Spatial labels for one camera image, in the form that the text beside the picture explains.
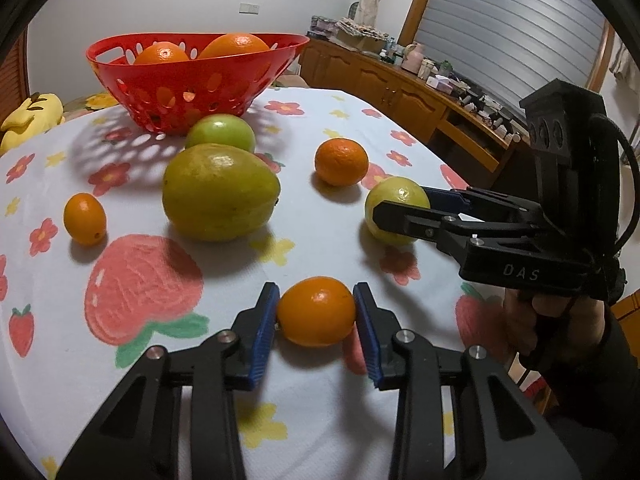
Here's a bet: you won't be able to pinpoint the large oval green fruit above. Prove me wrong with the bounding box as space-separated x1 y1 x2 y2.
161 143 282 242

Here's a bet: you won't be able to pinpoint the red perforated plastic basket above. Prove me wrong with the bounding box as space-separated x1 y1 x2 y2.
86 32 311 136

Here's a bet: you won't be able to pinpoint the white floral tablecloth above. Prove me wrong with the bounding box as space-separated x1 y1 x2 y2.
0 87 556 480

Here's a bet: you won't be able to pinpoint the black cable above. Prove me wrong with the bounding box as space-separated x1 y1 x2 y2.
592 114 640 261

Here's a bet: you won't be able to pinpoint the cluster of small bottles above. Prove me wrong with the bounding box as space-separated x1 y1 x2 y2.
450 77 526 143

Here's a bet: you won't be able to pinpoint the dark stacked boxes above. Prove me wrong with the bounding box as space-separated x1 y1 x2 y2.
310 15 338 38

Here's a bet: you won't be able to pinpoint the wooden window frame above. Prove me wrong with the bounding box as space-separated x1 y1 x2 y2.
400 0 616 93

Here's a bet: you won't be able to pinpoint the person's right hand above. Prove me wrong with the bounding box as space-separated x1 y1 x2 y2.
502 287 608 376

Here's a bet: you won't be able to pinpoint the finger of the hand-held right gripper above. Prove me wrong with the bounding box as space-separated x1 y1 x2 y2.
422 187 543 225
372 201 539 261

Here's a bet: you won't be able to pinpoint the yellow-green lemon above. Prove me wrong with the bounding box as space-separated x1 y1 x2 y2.
364 176 432 247

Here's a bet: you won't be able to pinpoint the small mandarin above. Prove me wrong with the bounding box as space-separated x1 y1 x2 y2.
314 138 370 187

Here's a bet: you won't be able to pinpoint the pink thermos jug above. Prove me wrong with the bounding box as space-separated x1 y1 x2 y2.
402 43 426 73

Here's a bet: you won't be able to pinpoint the large orange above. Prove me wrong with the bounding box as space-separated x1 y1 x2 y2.
197 33 273 60

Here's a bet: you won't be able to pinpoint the brown slatted wardrobe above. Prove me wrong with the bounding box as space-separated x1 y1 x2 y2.
7 30 30 111

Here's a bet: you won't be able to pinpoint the person's right forearm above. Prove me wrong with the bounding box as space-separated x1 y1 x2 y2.
520 310 640 441

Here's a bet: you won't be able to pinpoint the grey window blind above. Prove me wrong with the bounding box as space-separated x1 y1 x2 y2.
412 0 608 116

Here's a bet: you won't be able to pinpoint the round green citrus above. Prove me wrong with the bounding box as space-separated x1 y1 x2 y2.
185 114 257 153

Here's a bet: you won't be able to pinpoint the medium orange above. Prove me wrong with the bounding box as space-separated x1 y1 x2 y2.
132 41 192 65

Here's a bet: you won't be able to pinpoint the long wooden cabinet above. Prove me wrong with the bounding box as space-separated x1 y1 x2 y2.
299 37 531 173

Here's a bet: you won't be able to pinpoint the tiny oval orange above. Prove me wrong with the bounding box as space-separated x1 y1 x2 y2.
63 193 108 247

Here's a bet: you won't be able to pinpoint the yellow plush toy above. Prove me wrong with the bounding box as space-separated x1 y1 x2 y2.
0 92 66 156

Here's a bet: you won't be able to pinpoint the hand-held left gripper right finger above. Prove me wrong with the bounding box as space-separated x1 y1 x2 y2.
352 282 583 480

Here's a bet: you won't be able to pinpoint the pile of patterned packets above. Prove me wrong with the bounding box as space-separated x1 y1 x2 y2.
336 17 391 41

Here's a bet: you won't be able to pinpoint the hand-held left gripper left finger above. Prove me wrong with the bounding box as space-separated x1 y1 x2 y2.
57 281 281 480

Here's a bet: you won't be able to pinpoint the cardboard box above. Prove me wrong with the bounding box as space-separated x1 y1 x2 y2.
340 30 386 53

